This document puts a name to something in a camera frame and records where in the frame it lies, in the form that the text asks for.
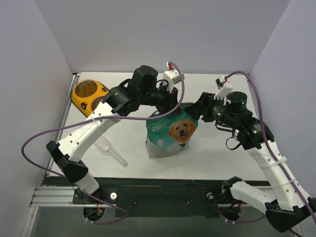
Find green pet food bag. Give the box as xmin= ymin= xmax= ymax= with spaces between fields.
xmin=145 ymin=102 xmax=198 ymax=159

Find clear plastic scoop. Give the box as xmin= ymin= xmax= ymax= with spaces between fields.
xmin=94 ymin=136 xmax=128 ymax=167

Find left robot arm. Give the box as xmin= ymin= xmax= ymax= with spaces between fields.
xmin=46 ymin=62 xmax=184 ymax=196

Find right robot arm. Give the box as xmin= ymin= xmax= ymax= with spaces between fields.
xmin=185 ymin=91 xmax=316 ymax=233

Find yellow double pet bowl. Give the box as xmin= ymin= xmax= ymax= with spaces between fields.
xmin=71 ymin=79 xmax=109 ymax=117

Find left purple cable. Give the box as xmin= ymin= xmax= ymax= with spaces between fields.
xmin=21 ymin=61 xmax=186 ymax=225

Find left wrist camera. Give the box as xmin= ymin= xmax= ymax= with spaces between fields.
xmin=162 ymin=62 xmax=184 ymax=92

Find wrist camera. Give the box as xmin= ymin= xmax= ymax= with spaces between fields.
xmin=214 ymin=76 xmax=233 ymax=100
xmin=162 ymin=62 xmax=184 ymax=92

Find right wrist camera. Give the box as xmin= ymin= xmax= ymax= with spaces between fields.
xmin=214 ymin=76 xmax=233 ymax=100

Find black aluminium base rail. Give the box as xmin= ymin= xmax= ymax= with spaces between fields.
xmin=31 ymin=176 xmax=294 ymax=219

